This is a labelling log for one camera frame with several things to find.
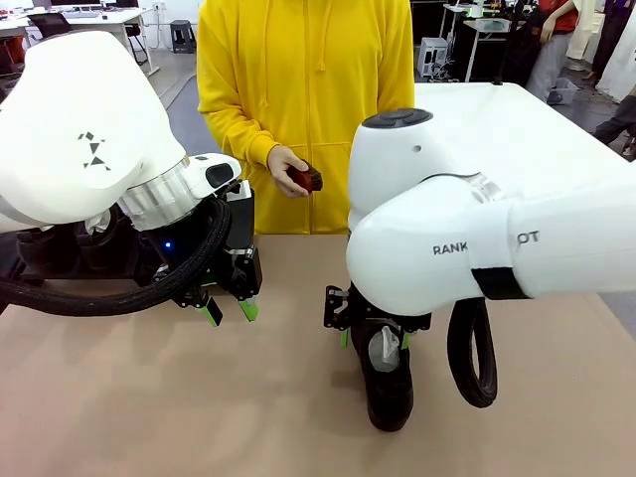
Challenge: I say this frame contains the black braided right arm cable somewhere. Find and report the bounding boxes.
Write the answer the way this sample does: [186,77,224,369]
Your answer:
[446,296,500,409]

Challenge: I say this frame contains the person torso yellow hoodie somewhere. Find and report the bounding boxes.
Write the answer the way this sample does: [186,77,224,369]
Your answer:
[197,0,416,235]

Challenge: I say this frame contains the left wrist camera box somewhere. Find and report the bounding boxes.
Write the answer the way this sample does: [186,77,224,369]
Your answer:
[226,179,255,203]

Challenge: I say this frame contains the person right forearm yellow sleeve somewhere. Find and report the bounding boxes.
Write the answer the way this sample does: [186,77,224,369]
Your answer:
[198,104,282,166]

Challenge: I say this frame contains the white crumpled paper stuffing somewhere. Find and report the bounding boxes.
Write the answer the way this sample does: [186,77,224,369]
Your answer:
[84,213,111,236]
[370,325,401,373]

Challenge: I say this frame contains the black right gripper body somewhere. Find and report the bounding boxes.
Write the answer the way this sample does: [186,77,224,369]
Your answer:
[322,284,433,335]

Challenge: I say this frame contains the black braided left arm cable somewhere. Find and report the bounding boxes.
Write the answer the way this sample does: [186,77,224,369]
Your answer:
[0,196,233,318]

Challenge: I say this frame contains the brown wooden shoe brush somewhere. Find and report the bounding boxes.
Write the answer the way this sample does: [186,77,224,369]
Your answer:
[287,167,325,197]

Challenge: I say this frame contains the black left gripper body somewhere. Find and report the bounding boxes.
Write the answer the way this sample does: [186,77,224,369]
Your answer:
[172,243,264,309]

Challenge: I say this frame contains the cream hanging garment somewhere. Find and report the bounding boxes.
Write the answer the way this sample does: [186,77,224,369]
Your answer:
[565,0,605,74]

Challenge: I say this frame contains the black plastic stool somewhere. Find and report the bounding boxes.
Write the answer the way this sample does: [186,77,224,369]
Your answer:
[170,19,195,55]

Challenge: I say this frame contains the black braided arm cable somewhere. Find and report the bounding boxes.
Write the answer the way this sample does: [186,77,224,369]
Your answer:
[446,296,500,409]
[0,196,233,318]

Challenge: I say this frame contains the grey plastic bin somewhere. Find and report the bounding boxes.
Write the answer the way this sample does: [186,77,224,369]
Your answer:
[549,77,580,106]

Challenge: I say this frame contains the dark hanging garment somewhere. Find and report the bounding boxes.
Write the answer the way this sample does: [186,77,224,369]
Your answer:
[593,0,636,99]

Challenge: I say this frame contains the black office chair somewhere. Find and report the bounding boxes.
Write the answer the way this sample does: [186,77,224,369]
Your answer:
[27,12,77,39]

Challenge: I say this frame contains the person right hand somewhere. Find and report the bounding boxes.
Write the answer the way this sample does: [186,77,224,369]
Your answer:
[265,143,307,199]

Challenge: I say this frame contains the white computer case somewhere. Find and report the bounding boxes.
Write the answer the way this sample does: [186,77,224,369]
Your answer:
[419,37,451,80]

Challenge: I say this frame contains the mannequin red top grey trousers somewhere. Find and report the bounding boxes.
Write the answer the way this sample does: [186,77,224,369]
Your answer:
[525,0,582,104]

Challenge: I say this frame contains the white office desk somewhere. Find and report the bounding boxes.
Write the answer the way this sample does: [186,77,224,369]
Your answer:
[0,7,161,77]

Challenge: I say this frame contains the background person dark trousers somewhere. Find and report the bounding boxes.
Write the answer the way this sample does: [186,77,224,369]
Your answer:
[593,93,636,163]

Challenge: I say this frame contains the large white table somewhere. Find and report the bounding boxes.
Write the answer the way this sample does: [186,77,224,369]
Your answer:
[410,81,636,198]

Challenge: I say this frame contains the black equipment cart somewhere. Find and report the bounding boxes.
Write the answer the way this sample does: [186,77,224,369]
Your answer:
[441,3,529,83]

